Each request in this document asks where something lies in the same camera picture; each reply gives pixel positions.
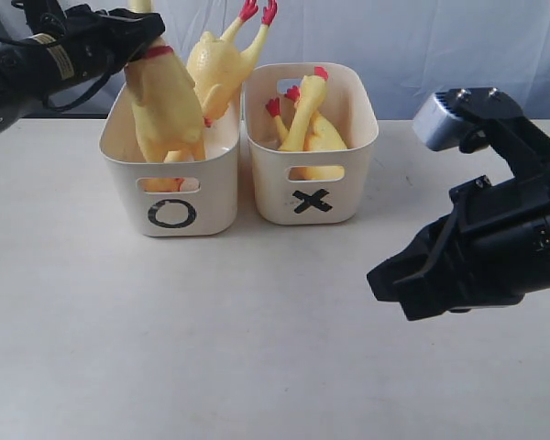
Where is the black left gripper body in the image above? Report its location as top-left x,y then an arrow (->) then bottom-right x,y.
49,4 -> 133,83

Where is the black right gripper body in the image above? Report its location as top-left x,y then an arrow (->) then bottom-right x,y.
447,179 -> 550,296

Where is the whole yellow rubber chicken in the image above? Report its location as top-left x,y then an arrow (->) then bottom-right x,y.
124,0 -> 207,165

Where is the large yellow rubber chicken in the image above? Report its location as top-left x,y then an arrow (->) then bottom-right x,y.
144,0 -> 279,193

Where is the headless yellow rubber chicken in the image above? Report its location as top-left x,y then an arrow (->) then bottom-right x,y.
265,97 -> 347,181

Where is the severed rubber chicken head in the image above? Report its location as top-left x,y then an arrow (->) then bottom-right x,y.
279,66 -> 328,152

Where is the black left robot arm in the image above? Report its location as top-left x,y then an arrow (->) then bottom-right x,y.
0,1 -> 166,134

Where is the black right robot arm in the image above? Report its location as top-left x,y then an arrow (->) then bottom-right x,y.
367,167 -> 550,321

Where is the cream bin marked X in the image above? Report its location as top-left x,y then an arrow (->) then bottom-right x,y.
244,62 -> 379,225

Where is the cream bin marked O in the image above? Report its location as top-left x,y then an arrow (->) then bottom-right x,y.
99,89 -> 241,237

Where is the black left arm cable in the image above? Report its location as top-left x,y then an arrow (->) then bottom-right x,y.
0,0 -> 129,114

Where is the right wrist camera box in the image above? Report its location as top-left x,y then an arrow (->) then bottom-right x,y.
412,86 -> 550,184

